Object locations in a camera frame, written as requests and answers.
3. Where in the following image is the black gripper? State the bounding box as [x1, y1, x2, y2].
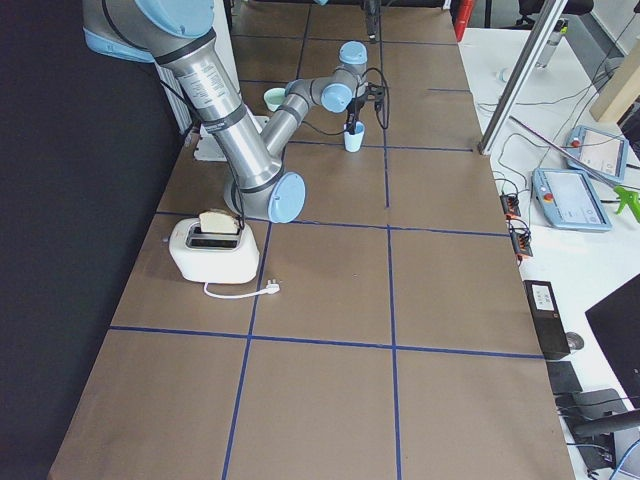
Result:
[344, 11, 378, 135]

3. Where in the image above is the light blue cup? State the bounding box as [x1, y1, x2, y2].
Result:
[343, 121, 366, 153]
[343, 131, 365, 153]

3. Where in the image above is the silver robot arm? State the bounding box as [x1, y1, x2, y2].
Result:
[82, 0, 368, 223]

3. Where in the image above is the green bowl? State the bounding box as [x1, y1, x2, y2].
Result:
[263, 87, 286, 112]

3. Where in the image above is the toast slice in toaster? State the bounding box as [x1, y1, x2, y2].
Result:
[198, 209, 241, 235]

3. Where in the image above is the orange power strip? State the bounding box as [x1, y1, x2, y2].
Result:
[500, 193, 533, 263]

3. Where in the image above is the near teach pendant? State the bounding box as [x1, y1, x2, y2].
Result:
[532, 168, 612, 232]

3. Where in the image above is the teach pendant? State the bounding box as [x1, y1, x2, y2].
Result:
[532, 168, 612, 232]
[566, 125, 630, 183]

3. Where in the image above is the cream toaster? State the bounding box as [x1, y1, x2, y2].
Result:
[169, 218, 259, 284]

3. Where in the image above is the far teach pendant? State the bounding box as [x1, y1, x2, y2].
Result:
[566, 125, 630, 183]

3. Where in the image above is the black box with label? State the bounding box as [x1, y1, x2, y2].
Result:
[523, 280, 570, 360]

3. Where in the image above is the black laptop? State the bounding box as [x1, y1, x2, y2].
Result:
[586, 281, 640, 408]

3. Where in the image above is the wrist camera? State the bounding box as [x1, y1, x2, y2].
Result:
[365, 83, 386, 108]

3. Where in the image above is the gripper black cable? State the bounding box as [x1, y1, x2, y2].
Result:
[299, 67, 391, 136]

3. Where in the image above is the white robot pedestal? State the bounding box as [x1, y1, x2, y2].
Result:
[192, 0, 271, 162]

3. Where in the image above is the aluminium frame post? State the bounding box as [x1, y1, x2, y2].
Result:
[478, 0, 568, 156]

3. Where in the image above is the white toaster power cable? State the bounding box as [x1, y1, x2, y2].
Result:
[202, 277, 283, 300]

